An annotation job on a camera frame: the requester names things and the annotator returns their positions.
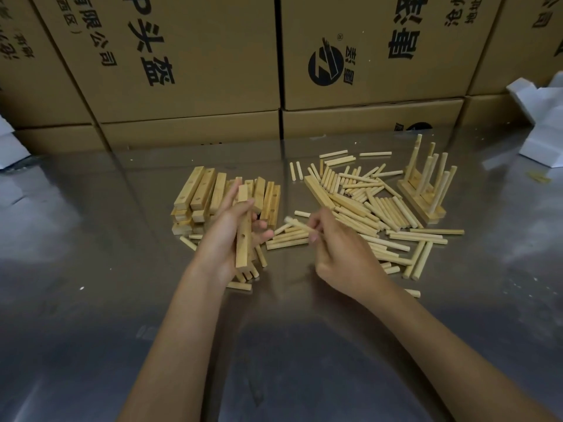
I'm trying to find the person's right hand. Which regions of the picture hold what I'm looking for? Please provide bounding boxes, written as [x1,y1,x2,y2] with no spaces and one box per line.
[306,207,395,304]

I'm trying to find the person's left hand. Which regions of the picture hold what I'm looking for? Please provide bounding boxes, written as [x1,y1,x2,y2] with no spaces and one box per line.
[193,178,276,288]

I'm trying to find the pile of wooden dowels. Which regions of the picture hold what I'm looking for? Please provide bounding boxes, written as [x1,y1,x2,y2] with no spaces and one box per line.
[179,149,466,300]

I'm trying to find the pile of drilled wooden bars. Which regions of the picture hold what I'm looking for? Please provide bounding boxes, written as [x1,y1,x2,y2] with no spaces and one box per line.
[171,165,282,237]

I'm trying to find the person's left forearm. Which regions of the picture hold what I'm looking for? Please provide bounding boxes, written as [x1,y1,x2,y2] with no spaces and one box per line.
[118,258,229,422]

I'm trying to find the person's right forearm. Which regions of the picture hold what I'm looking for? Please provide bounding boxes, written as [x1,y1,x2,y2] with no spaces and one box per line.
[365,281,559,422]

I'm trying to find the stack of white foam blocks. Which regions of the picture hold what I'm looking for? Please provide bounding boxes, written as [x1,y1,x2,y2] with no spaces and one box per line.
[0,111,32,170]
[506,70,563,168]

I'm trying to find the shiny metal table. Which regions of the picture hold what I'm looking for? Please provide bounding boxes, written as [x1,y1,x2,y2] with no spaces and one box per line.
[0,127,563,422]

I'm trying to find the stack of brown cardboard boxes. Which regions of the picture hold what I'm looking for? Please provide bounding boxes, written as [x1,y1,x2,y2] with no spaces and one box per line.
[0,0,563,154]

